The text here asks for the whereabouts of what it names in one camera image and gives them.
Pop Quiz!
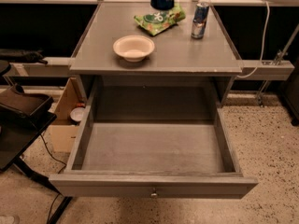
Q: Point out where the silver blue energy drink can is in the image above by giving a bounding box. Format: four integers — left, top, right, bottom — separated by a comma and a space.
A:
192, 2, 209, 39

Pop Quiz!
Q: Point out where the black side table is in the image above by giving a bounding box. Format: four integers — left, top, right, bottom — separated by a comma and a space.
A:
0, 110, 73, 224

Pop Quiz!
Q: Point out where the cardboard box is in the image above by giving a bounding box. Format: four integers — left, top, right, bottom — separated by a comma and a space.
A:
50, 77, 85, 153

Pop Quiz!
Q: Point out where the grey cabinet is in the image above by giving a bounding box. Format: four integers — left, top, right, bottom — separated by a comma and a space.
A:
70, 2, 241, 125

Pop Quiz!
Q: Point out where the green chip bag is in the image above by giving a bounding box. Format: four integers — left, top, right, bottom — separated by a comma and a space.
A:
134, 4, 186, 36

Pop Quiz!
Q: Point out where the black floor cable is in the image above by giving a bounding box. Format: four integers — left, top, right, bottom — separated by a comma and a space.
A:
38, 133, 67, 224

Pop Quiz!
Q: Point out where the metal frame rail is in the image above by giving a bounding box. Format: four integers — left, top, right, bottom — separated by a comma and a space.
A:
5, 57, 294, 81

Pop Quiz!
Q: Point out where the metal drawer knob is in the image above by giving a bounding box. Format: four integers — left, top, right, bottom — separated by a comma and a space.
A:
150, 188, 158, 199

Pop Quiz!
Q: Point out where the white cable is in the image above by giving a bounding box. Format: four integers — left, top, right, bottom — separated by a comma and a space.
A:
235, 0, 271, 79

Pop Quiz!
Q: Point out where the white paper bowl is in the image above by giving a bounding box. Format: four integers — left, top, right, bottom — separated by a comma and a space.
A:
113, 35, 155, 63

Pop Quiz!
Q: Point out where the black tray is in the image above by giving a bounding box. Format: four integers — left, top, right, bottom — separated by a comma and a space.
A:
0, 84, 53, 119

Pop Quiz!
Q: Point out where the open grey top drawer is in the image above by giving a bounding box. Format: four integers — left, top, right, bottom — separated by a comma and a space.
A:
50, 118, 258, 199

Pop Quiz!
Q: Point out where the small white bowl in box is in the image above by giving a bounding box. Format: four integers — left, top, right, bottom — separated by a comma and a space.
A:
70, 107, 84, 122

